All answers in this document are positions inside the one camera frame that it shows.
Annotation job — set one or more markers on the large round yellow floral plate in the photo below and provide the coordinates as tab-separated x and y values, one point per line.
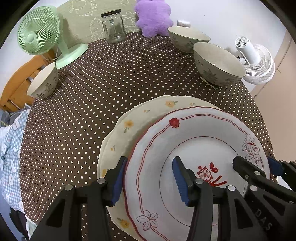
148	115

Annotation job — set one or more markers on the brown polka dot tablecloth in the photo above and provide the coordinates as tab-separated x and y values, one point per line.
92	92

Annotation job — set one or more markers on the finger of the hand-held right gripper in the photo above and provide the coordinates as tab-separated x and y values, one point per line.
247	169
276	166

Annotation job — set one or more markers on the beige door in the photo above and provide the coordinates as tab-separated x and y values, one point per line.
277	104

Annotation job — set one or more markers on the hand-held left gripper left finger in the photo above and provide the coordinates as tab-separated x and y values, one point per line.
118	185

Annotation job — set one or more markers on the grey-green floral bowl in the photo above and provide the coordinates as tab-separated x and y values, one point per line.
44	81
217	64
187	38

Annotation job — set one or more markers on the green desk fan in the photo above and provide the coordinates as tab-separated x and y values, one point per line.
34	34

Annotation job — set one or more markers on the green patterned board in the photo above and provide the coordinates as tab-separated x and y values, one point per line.
81	20

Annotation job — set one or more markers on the purple plush toy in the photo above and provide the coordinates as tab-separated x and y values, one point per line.
152	16

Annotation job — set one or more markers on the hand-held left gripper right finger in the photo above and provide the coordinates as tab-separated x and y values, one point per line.
181	183

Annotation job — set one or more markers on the white red floral plate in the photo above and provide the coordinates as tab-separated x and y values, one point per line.
161	150

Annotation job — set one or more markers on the small white round container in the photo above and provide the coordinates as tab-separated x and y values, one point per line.
183	23

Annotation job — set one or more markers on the white clip fan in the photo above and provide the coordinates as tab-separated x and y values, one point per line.
259	62

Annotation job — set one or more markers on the blue checkered printed blanket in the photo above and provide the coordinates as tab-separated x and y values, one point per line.
11	150

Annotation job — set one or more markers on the glass jar with dark lid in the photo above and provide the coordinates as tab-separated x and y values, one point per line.
113	27

